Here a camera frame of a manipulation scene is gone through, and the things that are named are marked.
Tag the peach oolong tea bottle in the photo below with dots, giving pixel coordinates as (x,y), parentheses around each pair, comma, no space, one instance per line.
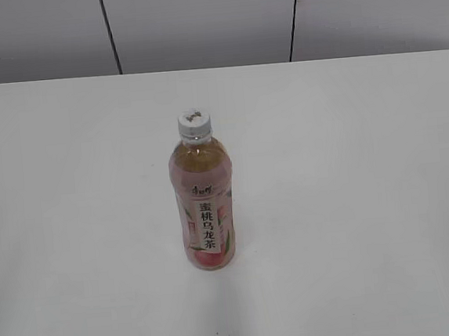
(201,175)

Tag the white bottle cap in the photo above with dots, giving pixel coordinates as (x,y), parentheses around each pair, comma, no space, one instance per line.
(194,123)

